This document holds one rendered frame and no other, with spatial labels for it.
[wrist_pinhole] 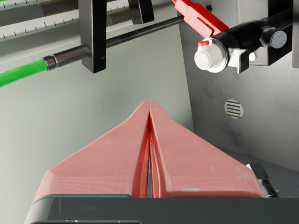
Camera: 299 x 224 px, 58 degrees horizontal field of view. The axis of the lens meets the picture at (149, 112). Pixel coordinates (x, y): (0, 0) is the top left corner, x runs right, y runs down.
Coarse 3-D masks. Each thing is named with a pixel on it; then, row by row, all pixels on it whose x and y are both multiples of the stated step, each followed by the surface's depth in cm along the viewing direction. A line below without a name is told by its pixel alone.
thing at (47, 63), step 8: (48, 56) 32; (32, 64) 31; (40, 64) 32; (48, 64) 32; (8, 72) 30; (16, 72) 30; (24, 72) 30; (32, 72) 31; (0, 80) 29; (8, 80) 29; (16, 80) 30
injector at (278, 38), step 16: (272, 16) 27; (288, 16) 28; (224, 32) 22; (240, 32) 22; (256, 32) 23; (272, 32) 22; (224, 48) 20; (240, 48) 22; (256, 48) 24; (224, 64) 21
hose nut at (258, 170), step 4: (248, 164) 22; (252, 164) 22; (256, 164) 22; (260, 164) 22; (252, 168) 22; (256, 168) 22; (260, 168) 22; (256, 172) 22; (260, 172) 22; (264, 172) 22; (256, 176) 21; (260, 176) 21; (264, 176) 21; (268, 176) 21; (268, 180) 22
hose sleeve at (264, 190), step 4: (260, 180) 21; (264, 180) 21; (260, 184) 21; (264, 184) 21; (268, 184) 21; (264, 188) 21; (268, 188) 21; (272, 188) 21; (264, 192) 20; (268, 192) 20; (272, 192) 20; (276, 192) 21; (264, 196) 20; (268, 196) 20; (272, 196) 20; (276, 196) 20
